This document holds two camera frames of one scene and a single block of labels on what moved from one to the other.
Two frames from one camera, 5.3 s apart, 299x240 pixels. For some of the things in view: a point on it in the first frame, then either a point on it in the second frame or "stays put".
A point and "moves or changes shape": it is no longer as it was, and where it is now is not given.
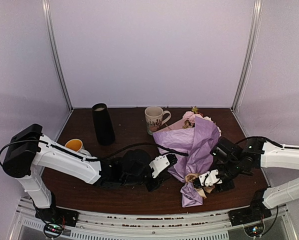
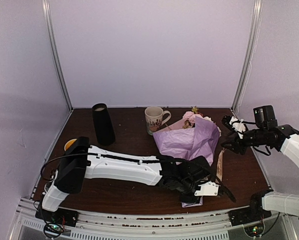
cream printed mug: (154, 117) stays put
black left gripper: (151, 187) to (185, 199)
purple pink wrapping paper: (195, 134) stays put
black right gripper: (229, 186) to (236, 143)
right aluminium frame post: (255, 25) stays put
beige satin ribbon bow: (190, 177) moves or changes shape
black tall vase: (104, 125) stays put
